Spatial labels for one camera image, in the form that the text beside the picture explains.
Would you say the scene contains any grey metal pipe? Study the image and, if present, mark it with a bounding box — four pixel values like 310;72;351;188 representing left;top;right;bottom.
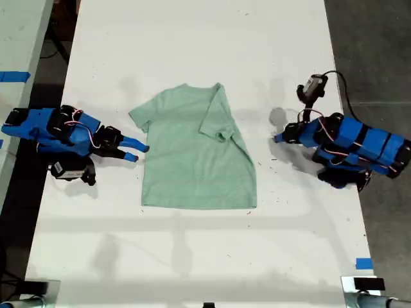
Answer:
344;292;411;308
0;295;48;308

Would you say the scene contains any black floor cable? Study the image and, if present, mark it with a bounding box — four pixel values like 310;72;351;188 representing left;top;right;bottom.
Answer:
40;19;72;64

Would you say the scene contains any long blue tape strip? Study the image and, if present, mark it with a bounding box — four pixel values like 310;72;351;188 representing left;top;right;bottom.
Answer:
0;71;31;84

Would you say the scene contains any pale side table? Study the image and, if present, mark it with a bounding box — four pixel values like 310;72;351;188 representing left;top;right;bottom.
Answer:
0;0;55;208

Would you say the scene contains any black camera cable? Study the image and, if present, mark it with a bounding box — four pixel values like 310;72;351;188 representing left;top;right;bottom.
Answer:
322;70;358;120

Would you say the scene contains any black camera stalk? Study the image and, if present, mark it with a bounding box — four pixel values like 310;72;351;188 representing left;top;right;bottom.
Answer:
296;83;322;120
82;157;98;187

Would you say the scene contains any square blue tape piece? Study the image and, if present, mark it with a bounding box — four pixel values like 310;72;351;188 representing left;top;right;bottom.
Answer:
355;257;374;271

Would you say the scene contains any small black box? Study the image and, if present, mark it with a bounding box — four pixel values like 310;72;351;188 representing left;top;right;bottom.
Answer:
353;277;386;291
22;280;49;295

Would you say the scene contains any pale green T-shirt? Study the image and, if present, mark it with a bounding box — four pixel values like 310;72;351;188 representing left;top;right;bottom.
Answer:
128;82;258;211

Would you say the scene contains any black camera box with label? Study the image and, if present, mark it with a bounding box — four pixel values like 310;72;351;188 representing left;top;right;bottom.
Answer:
48;159;88;181
304;74;329;98

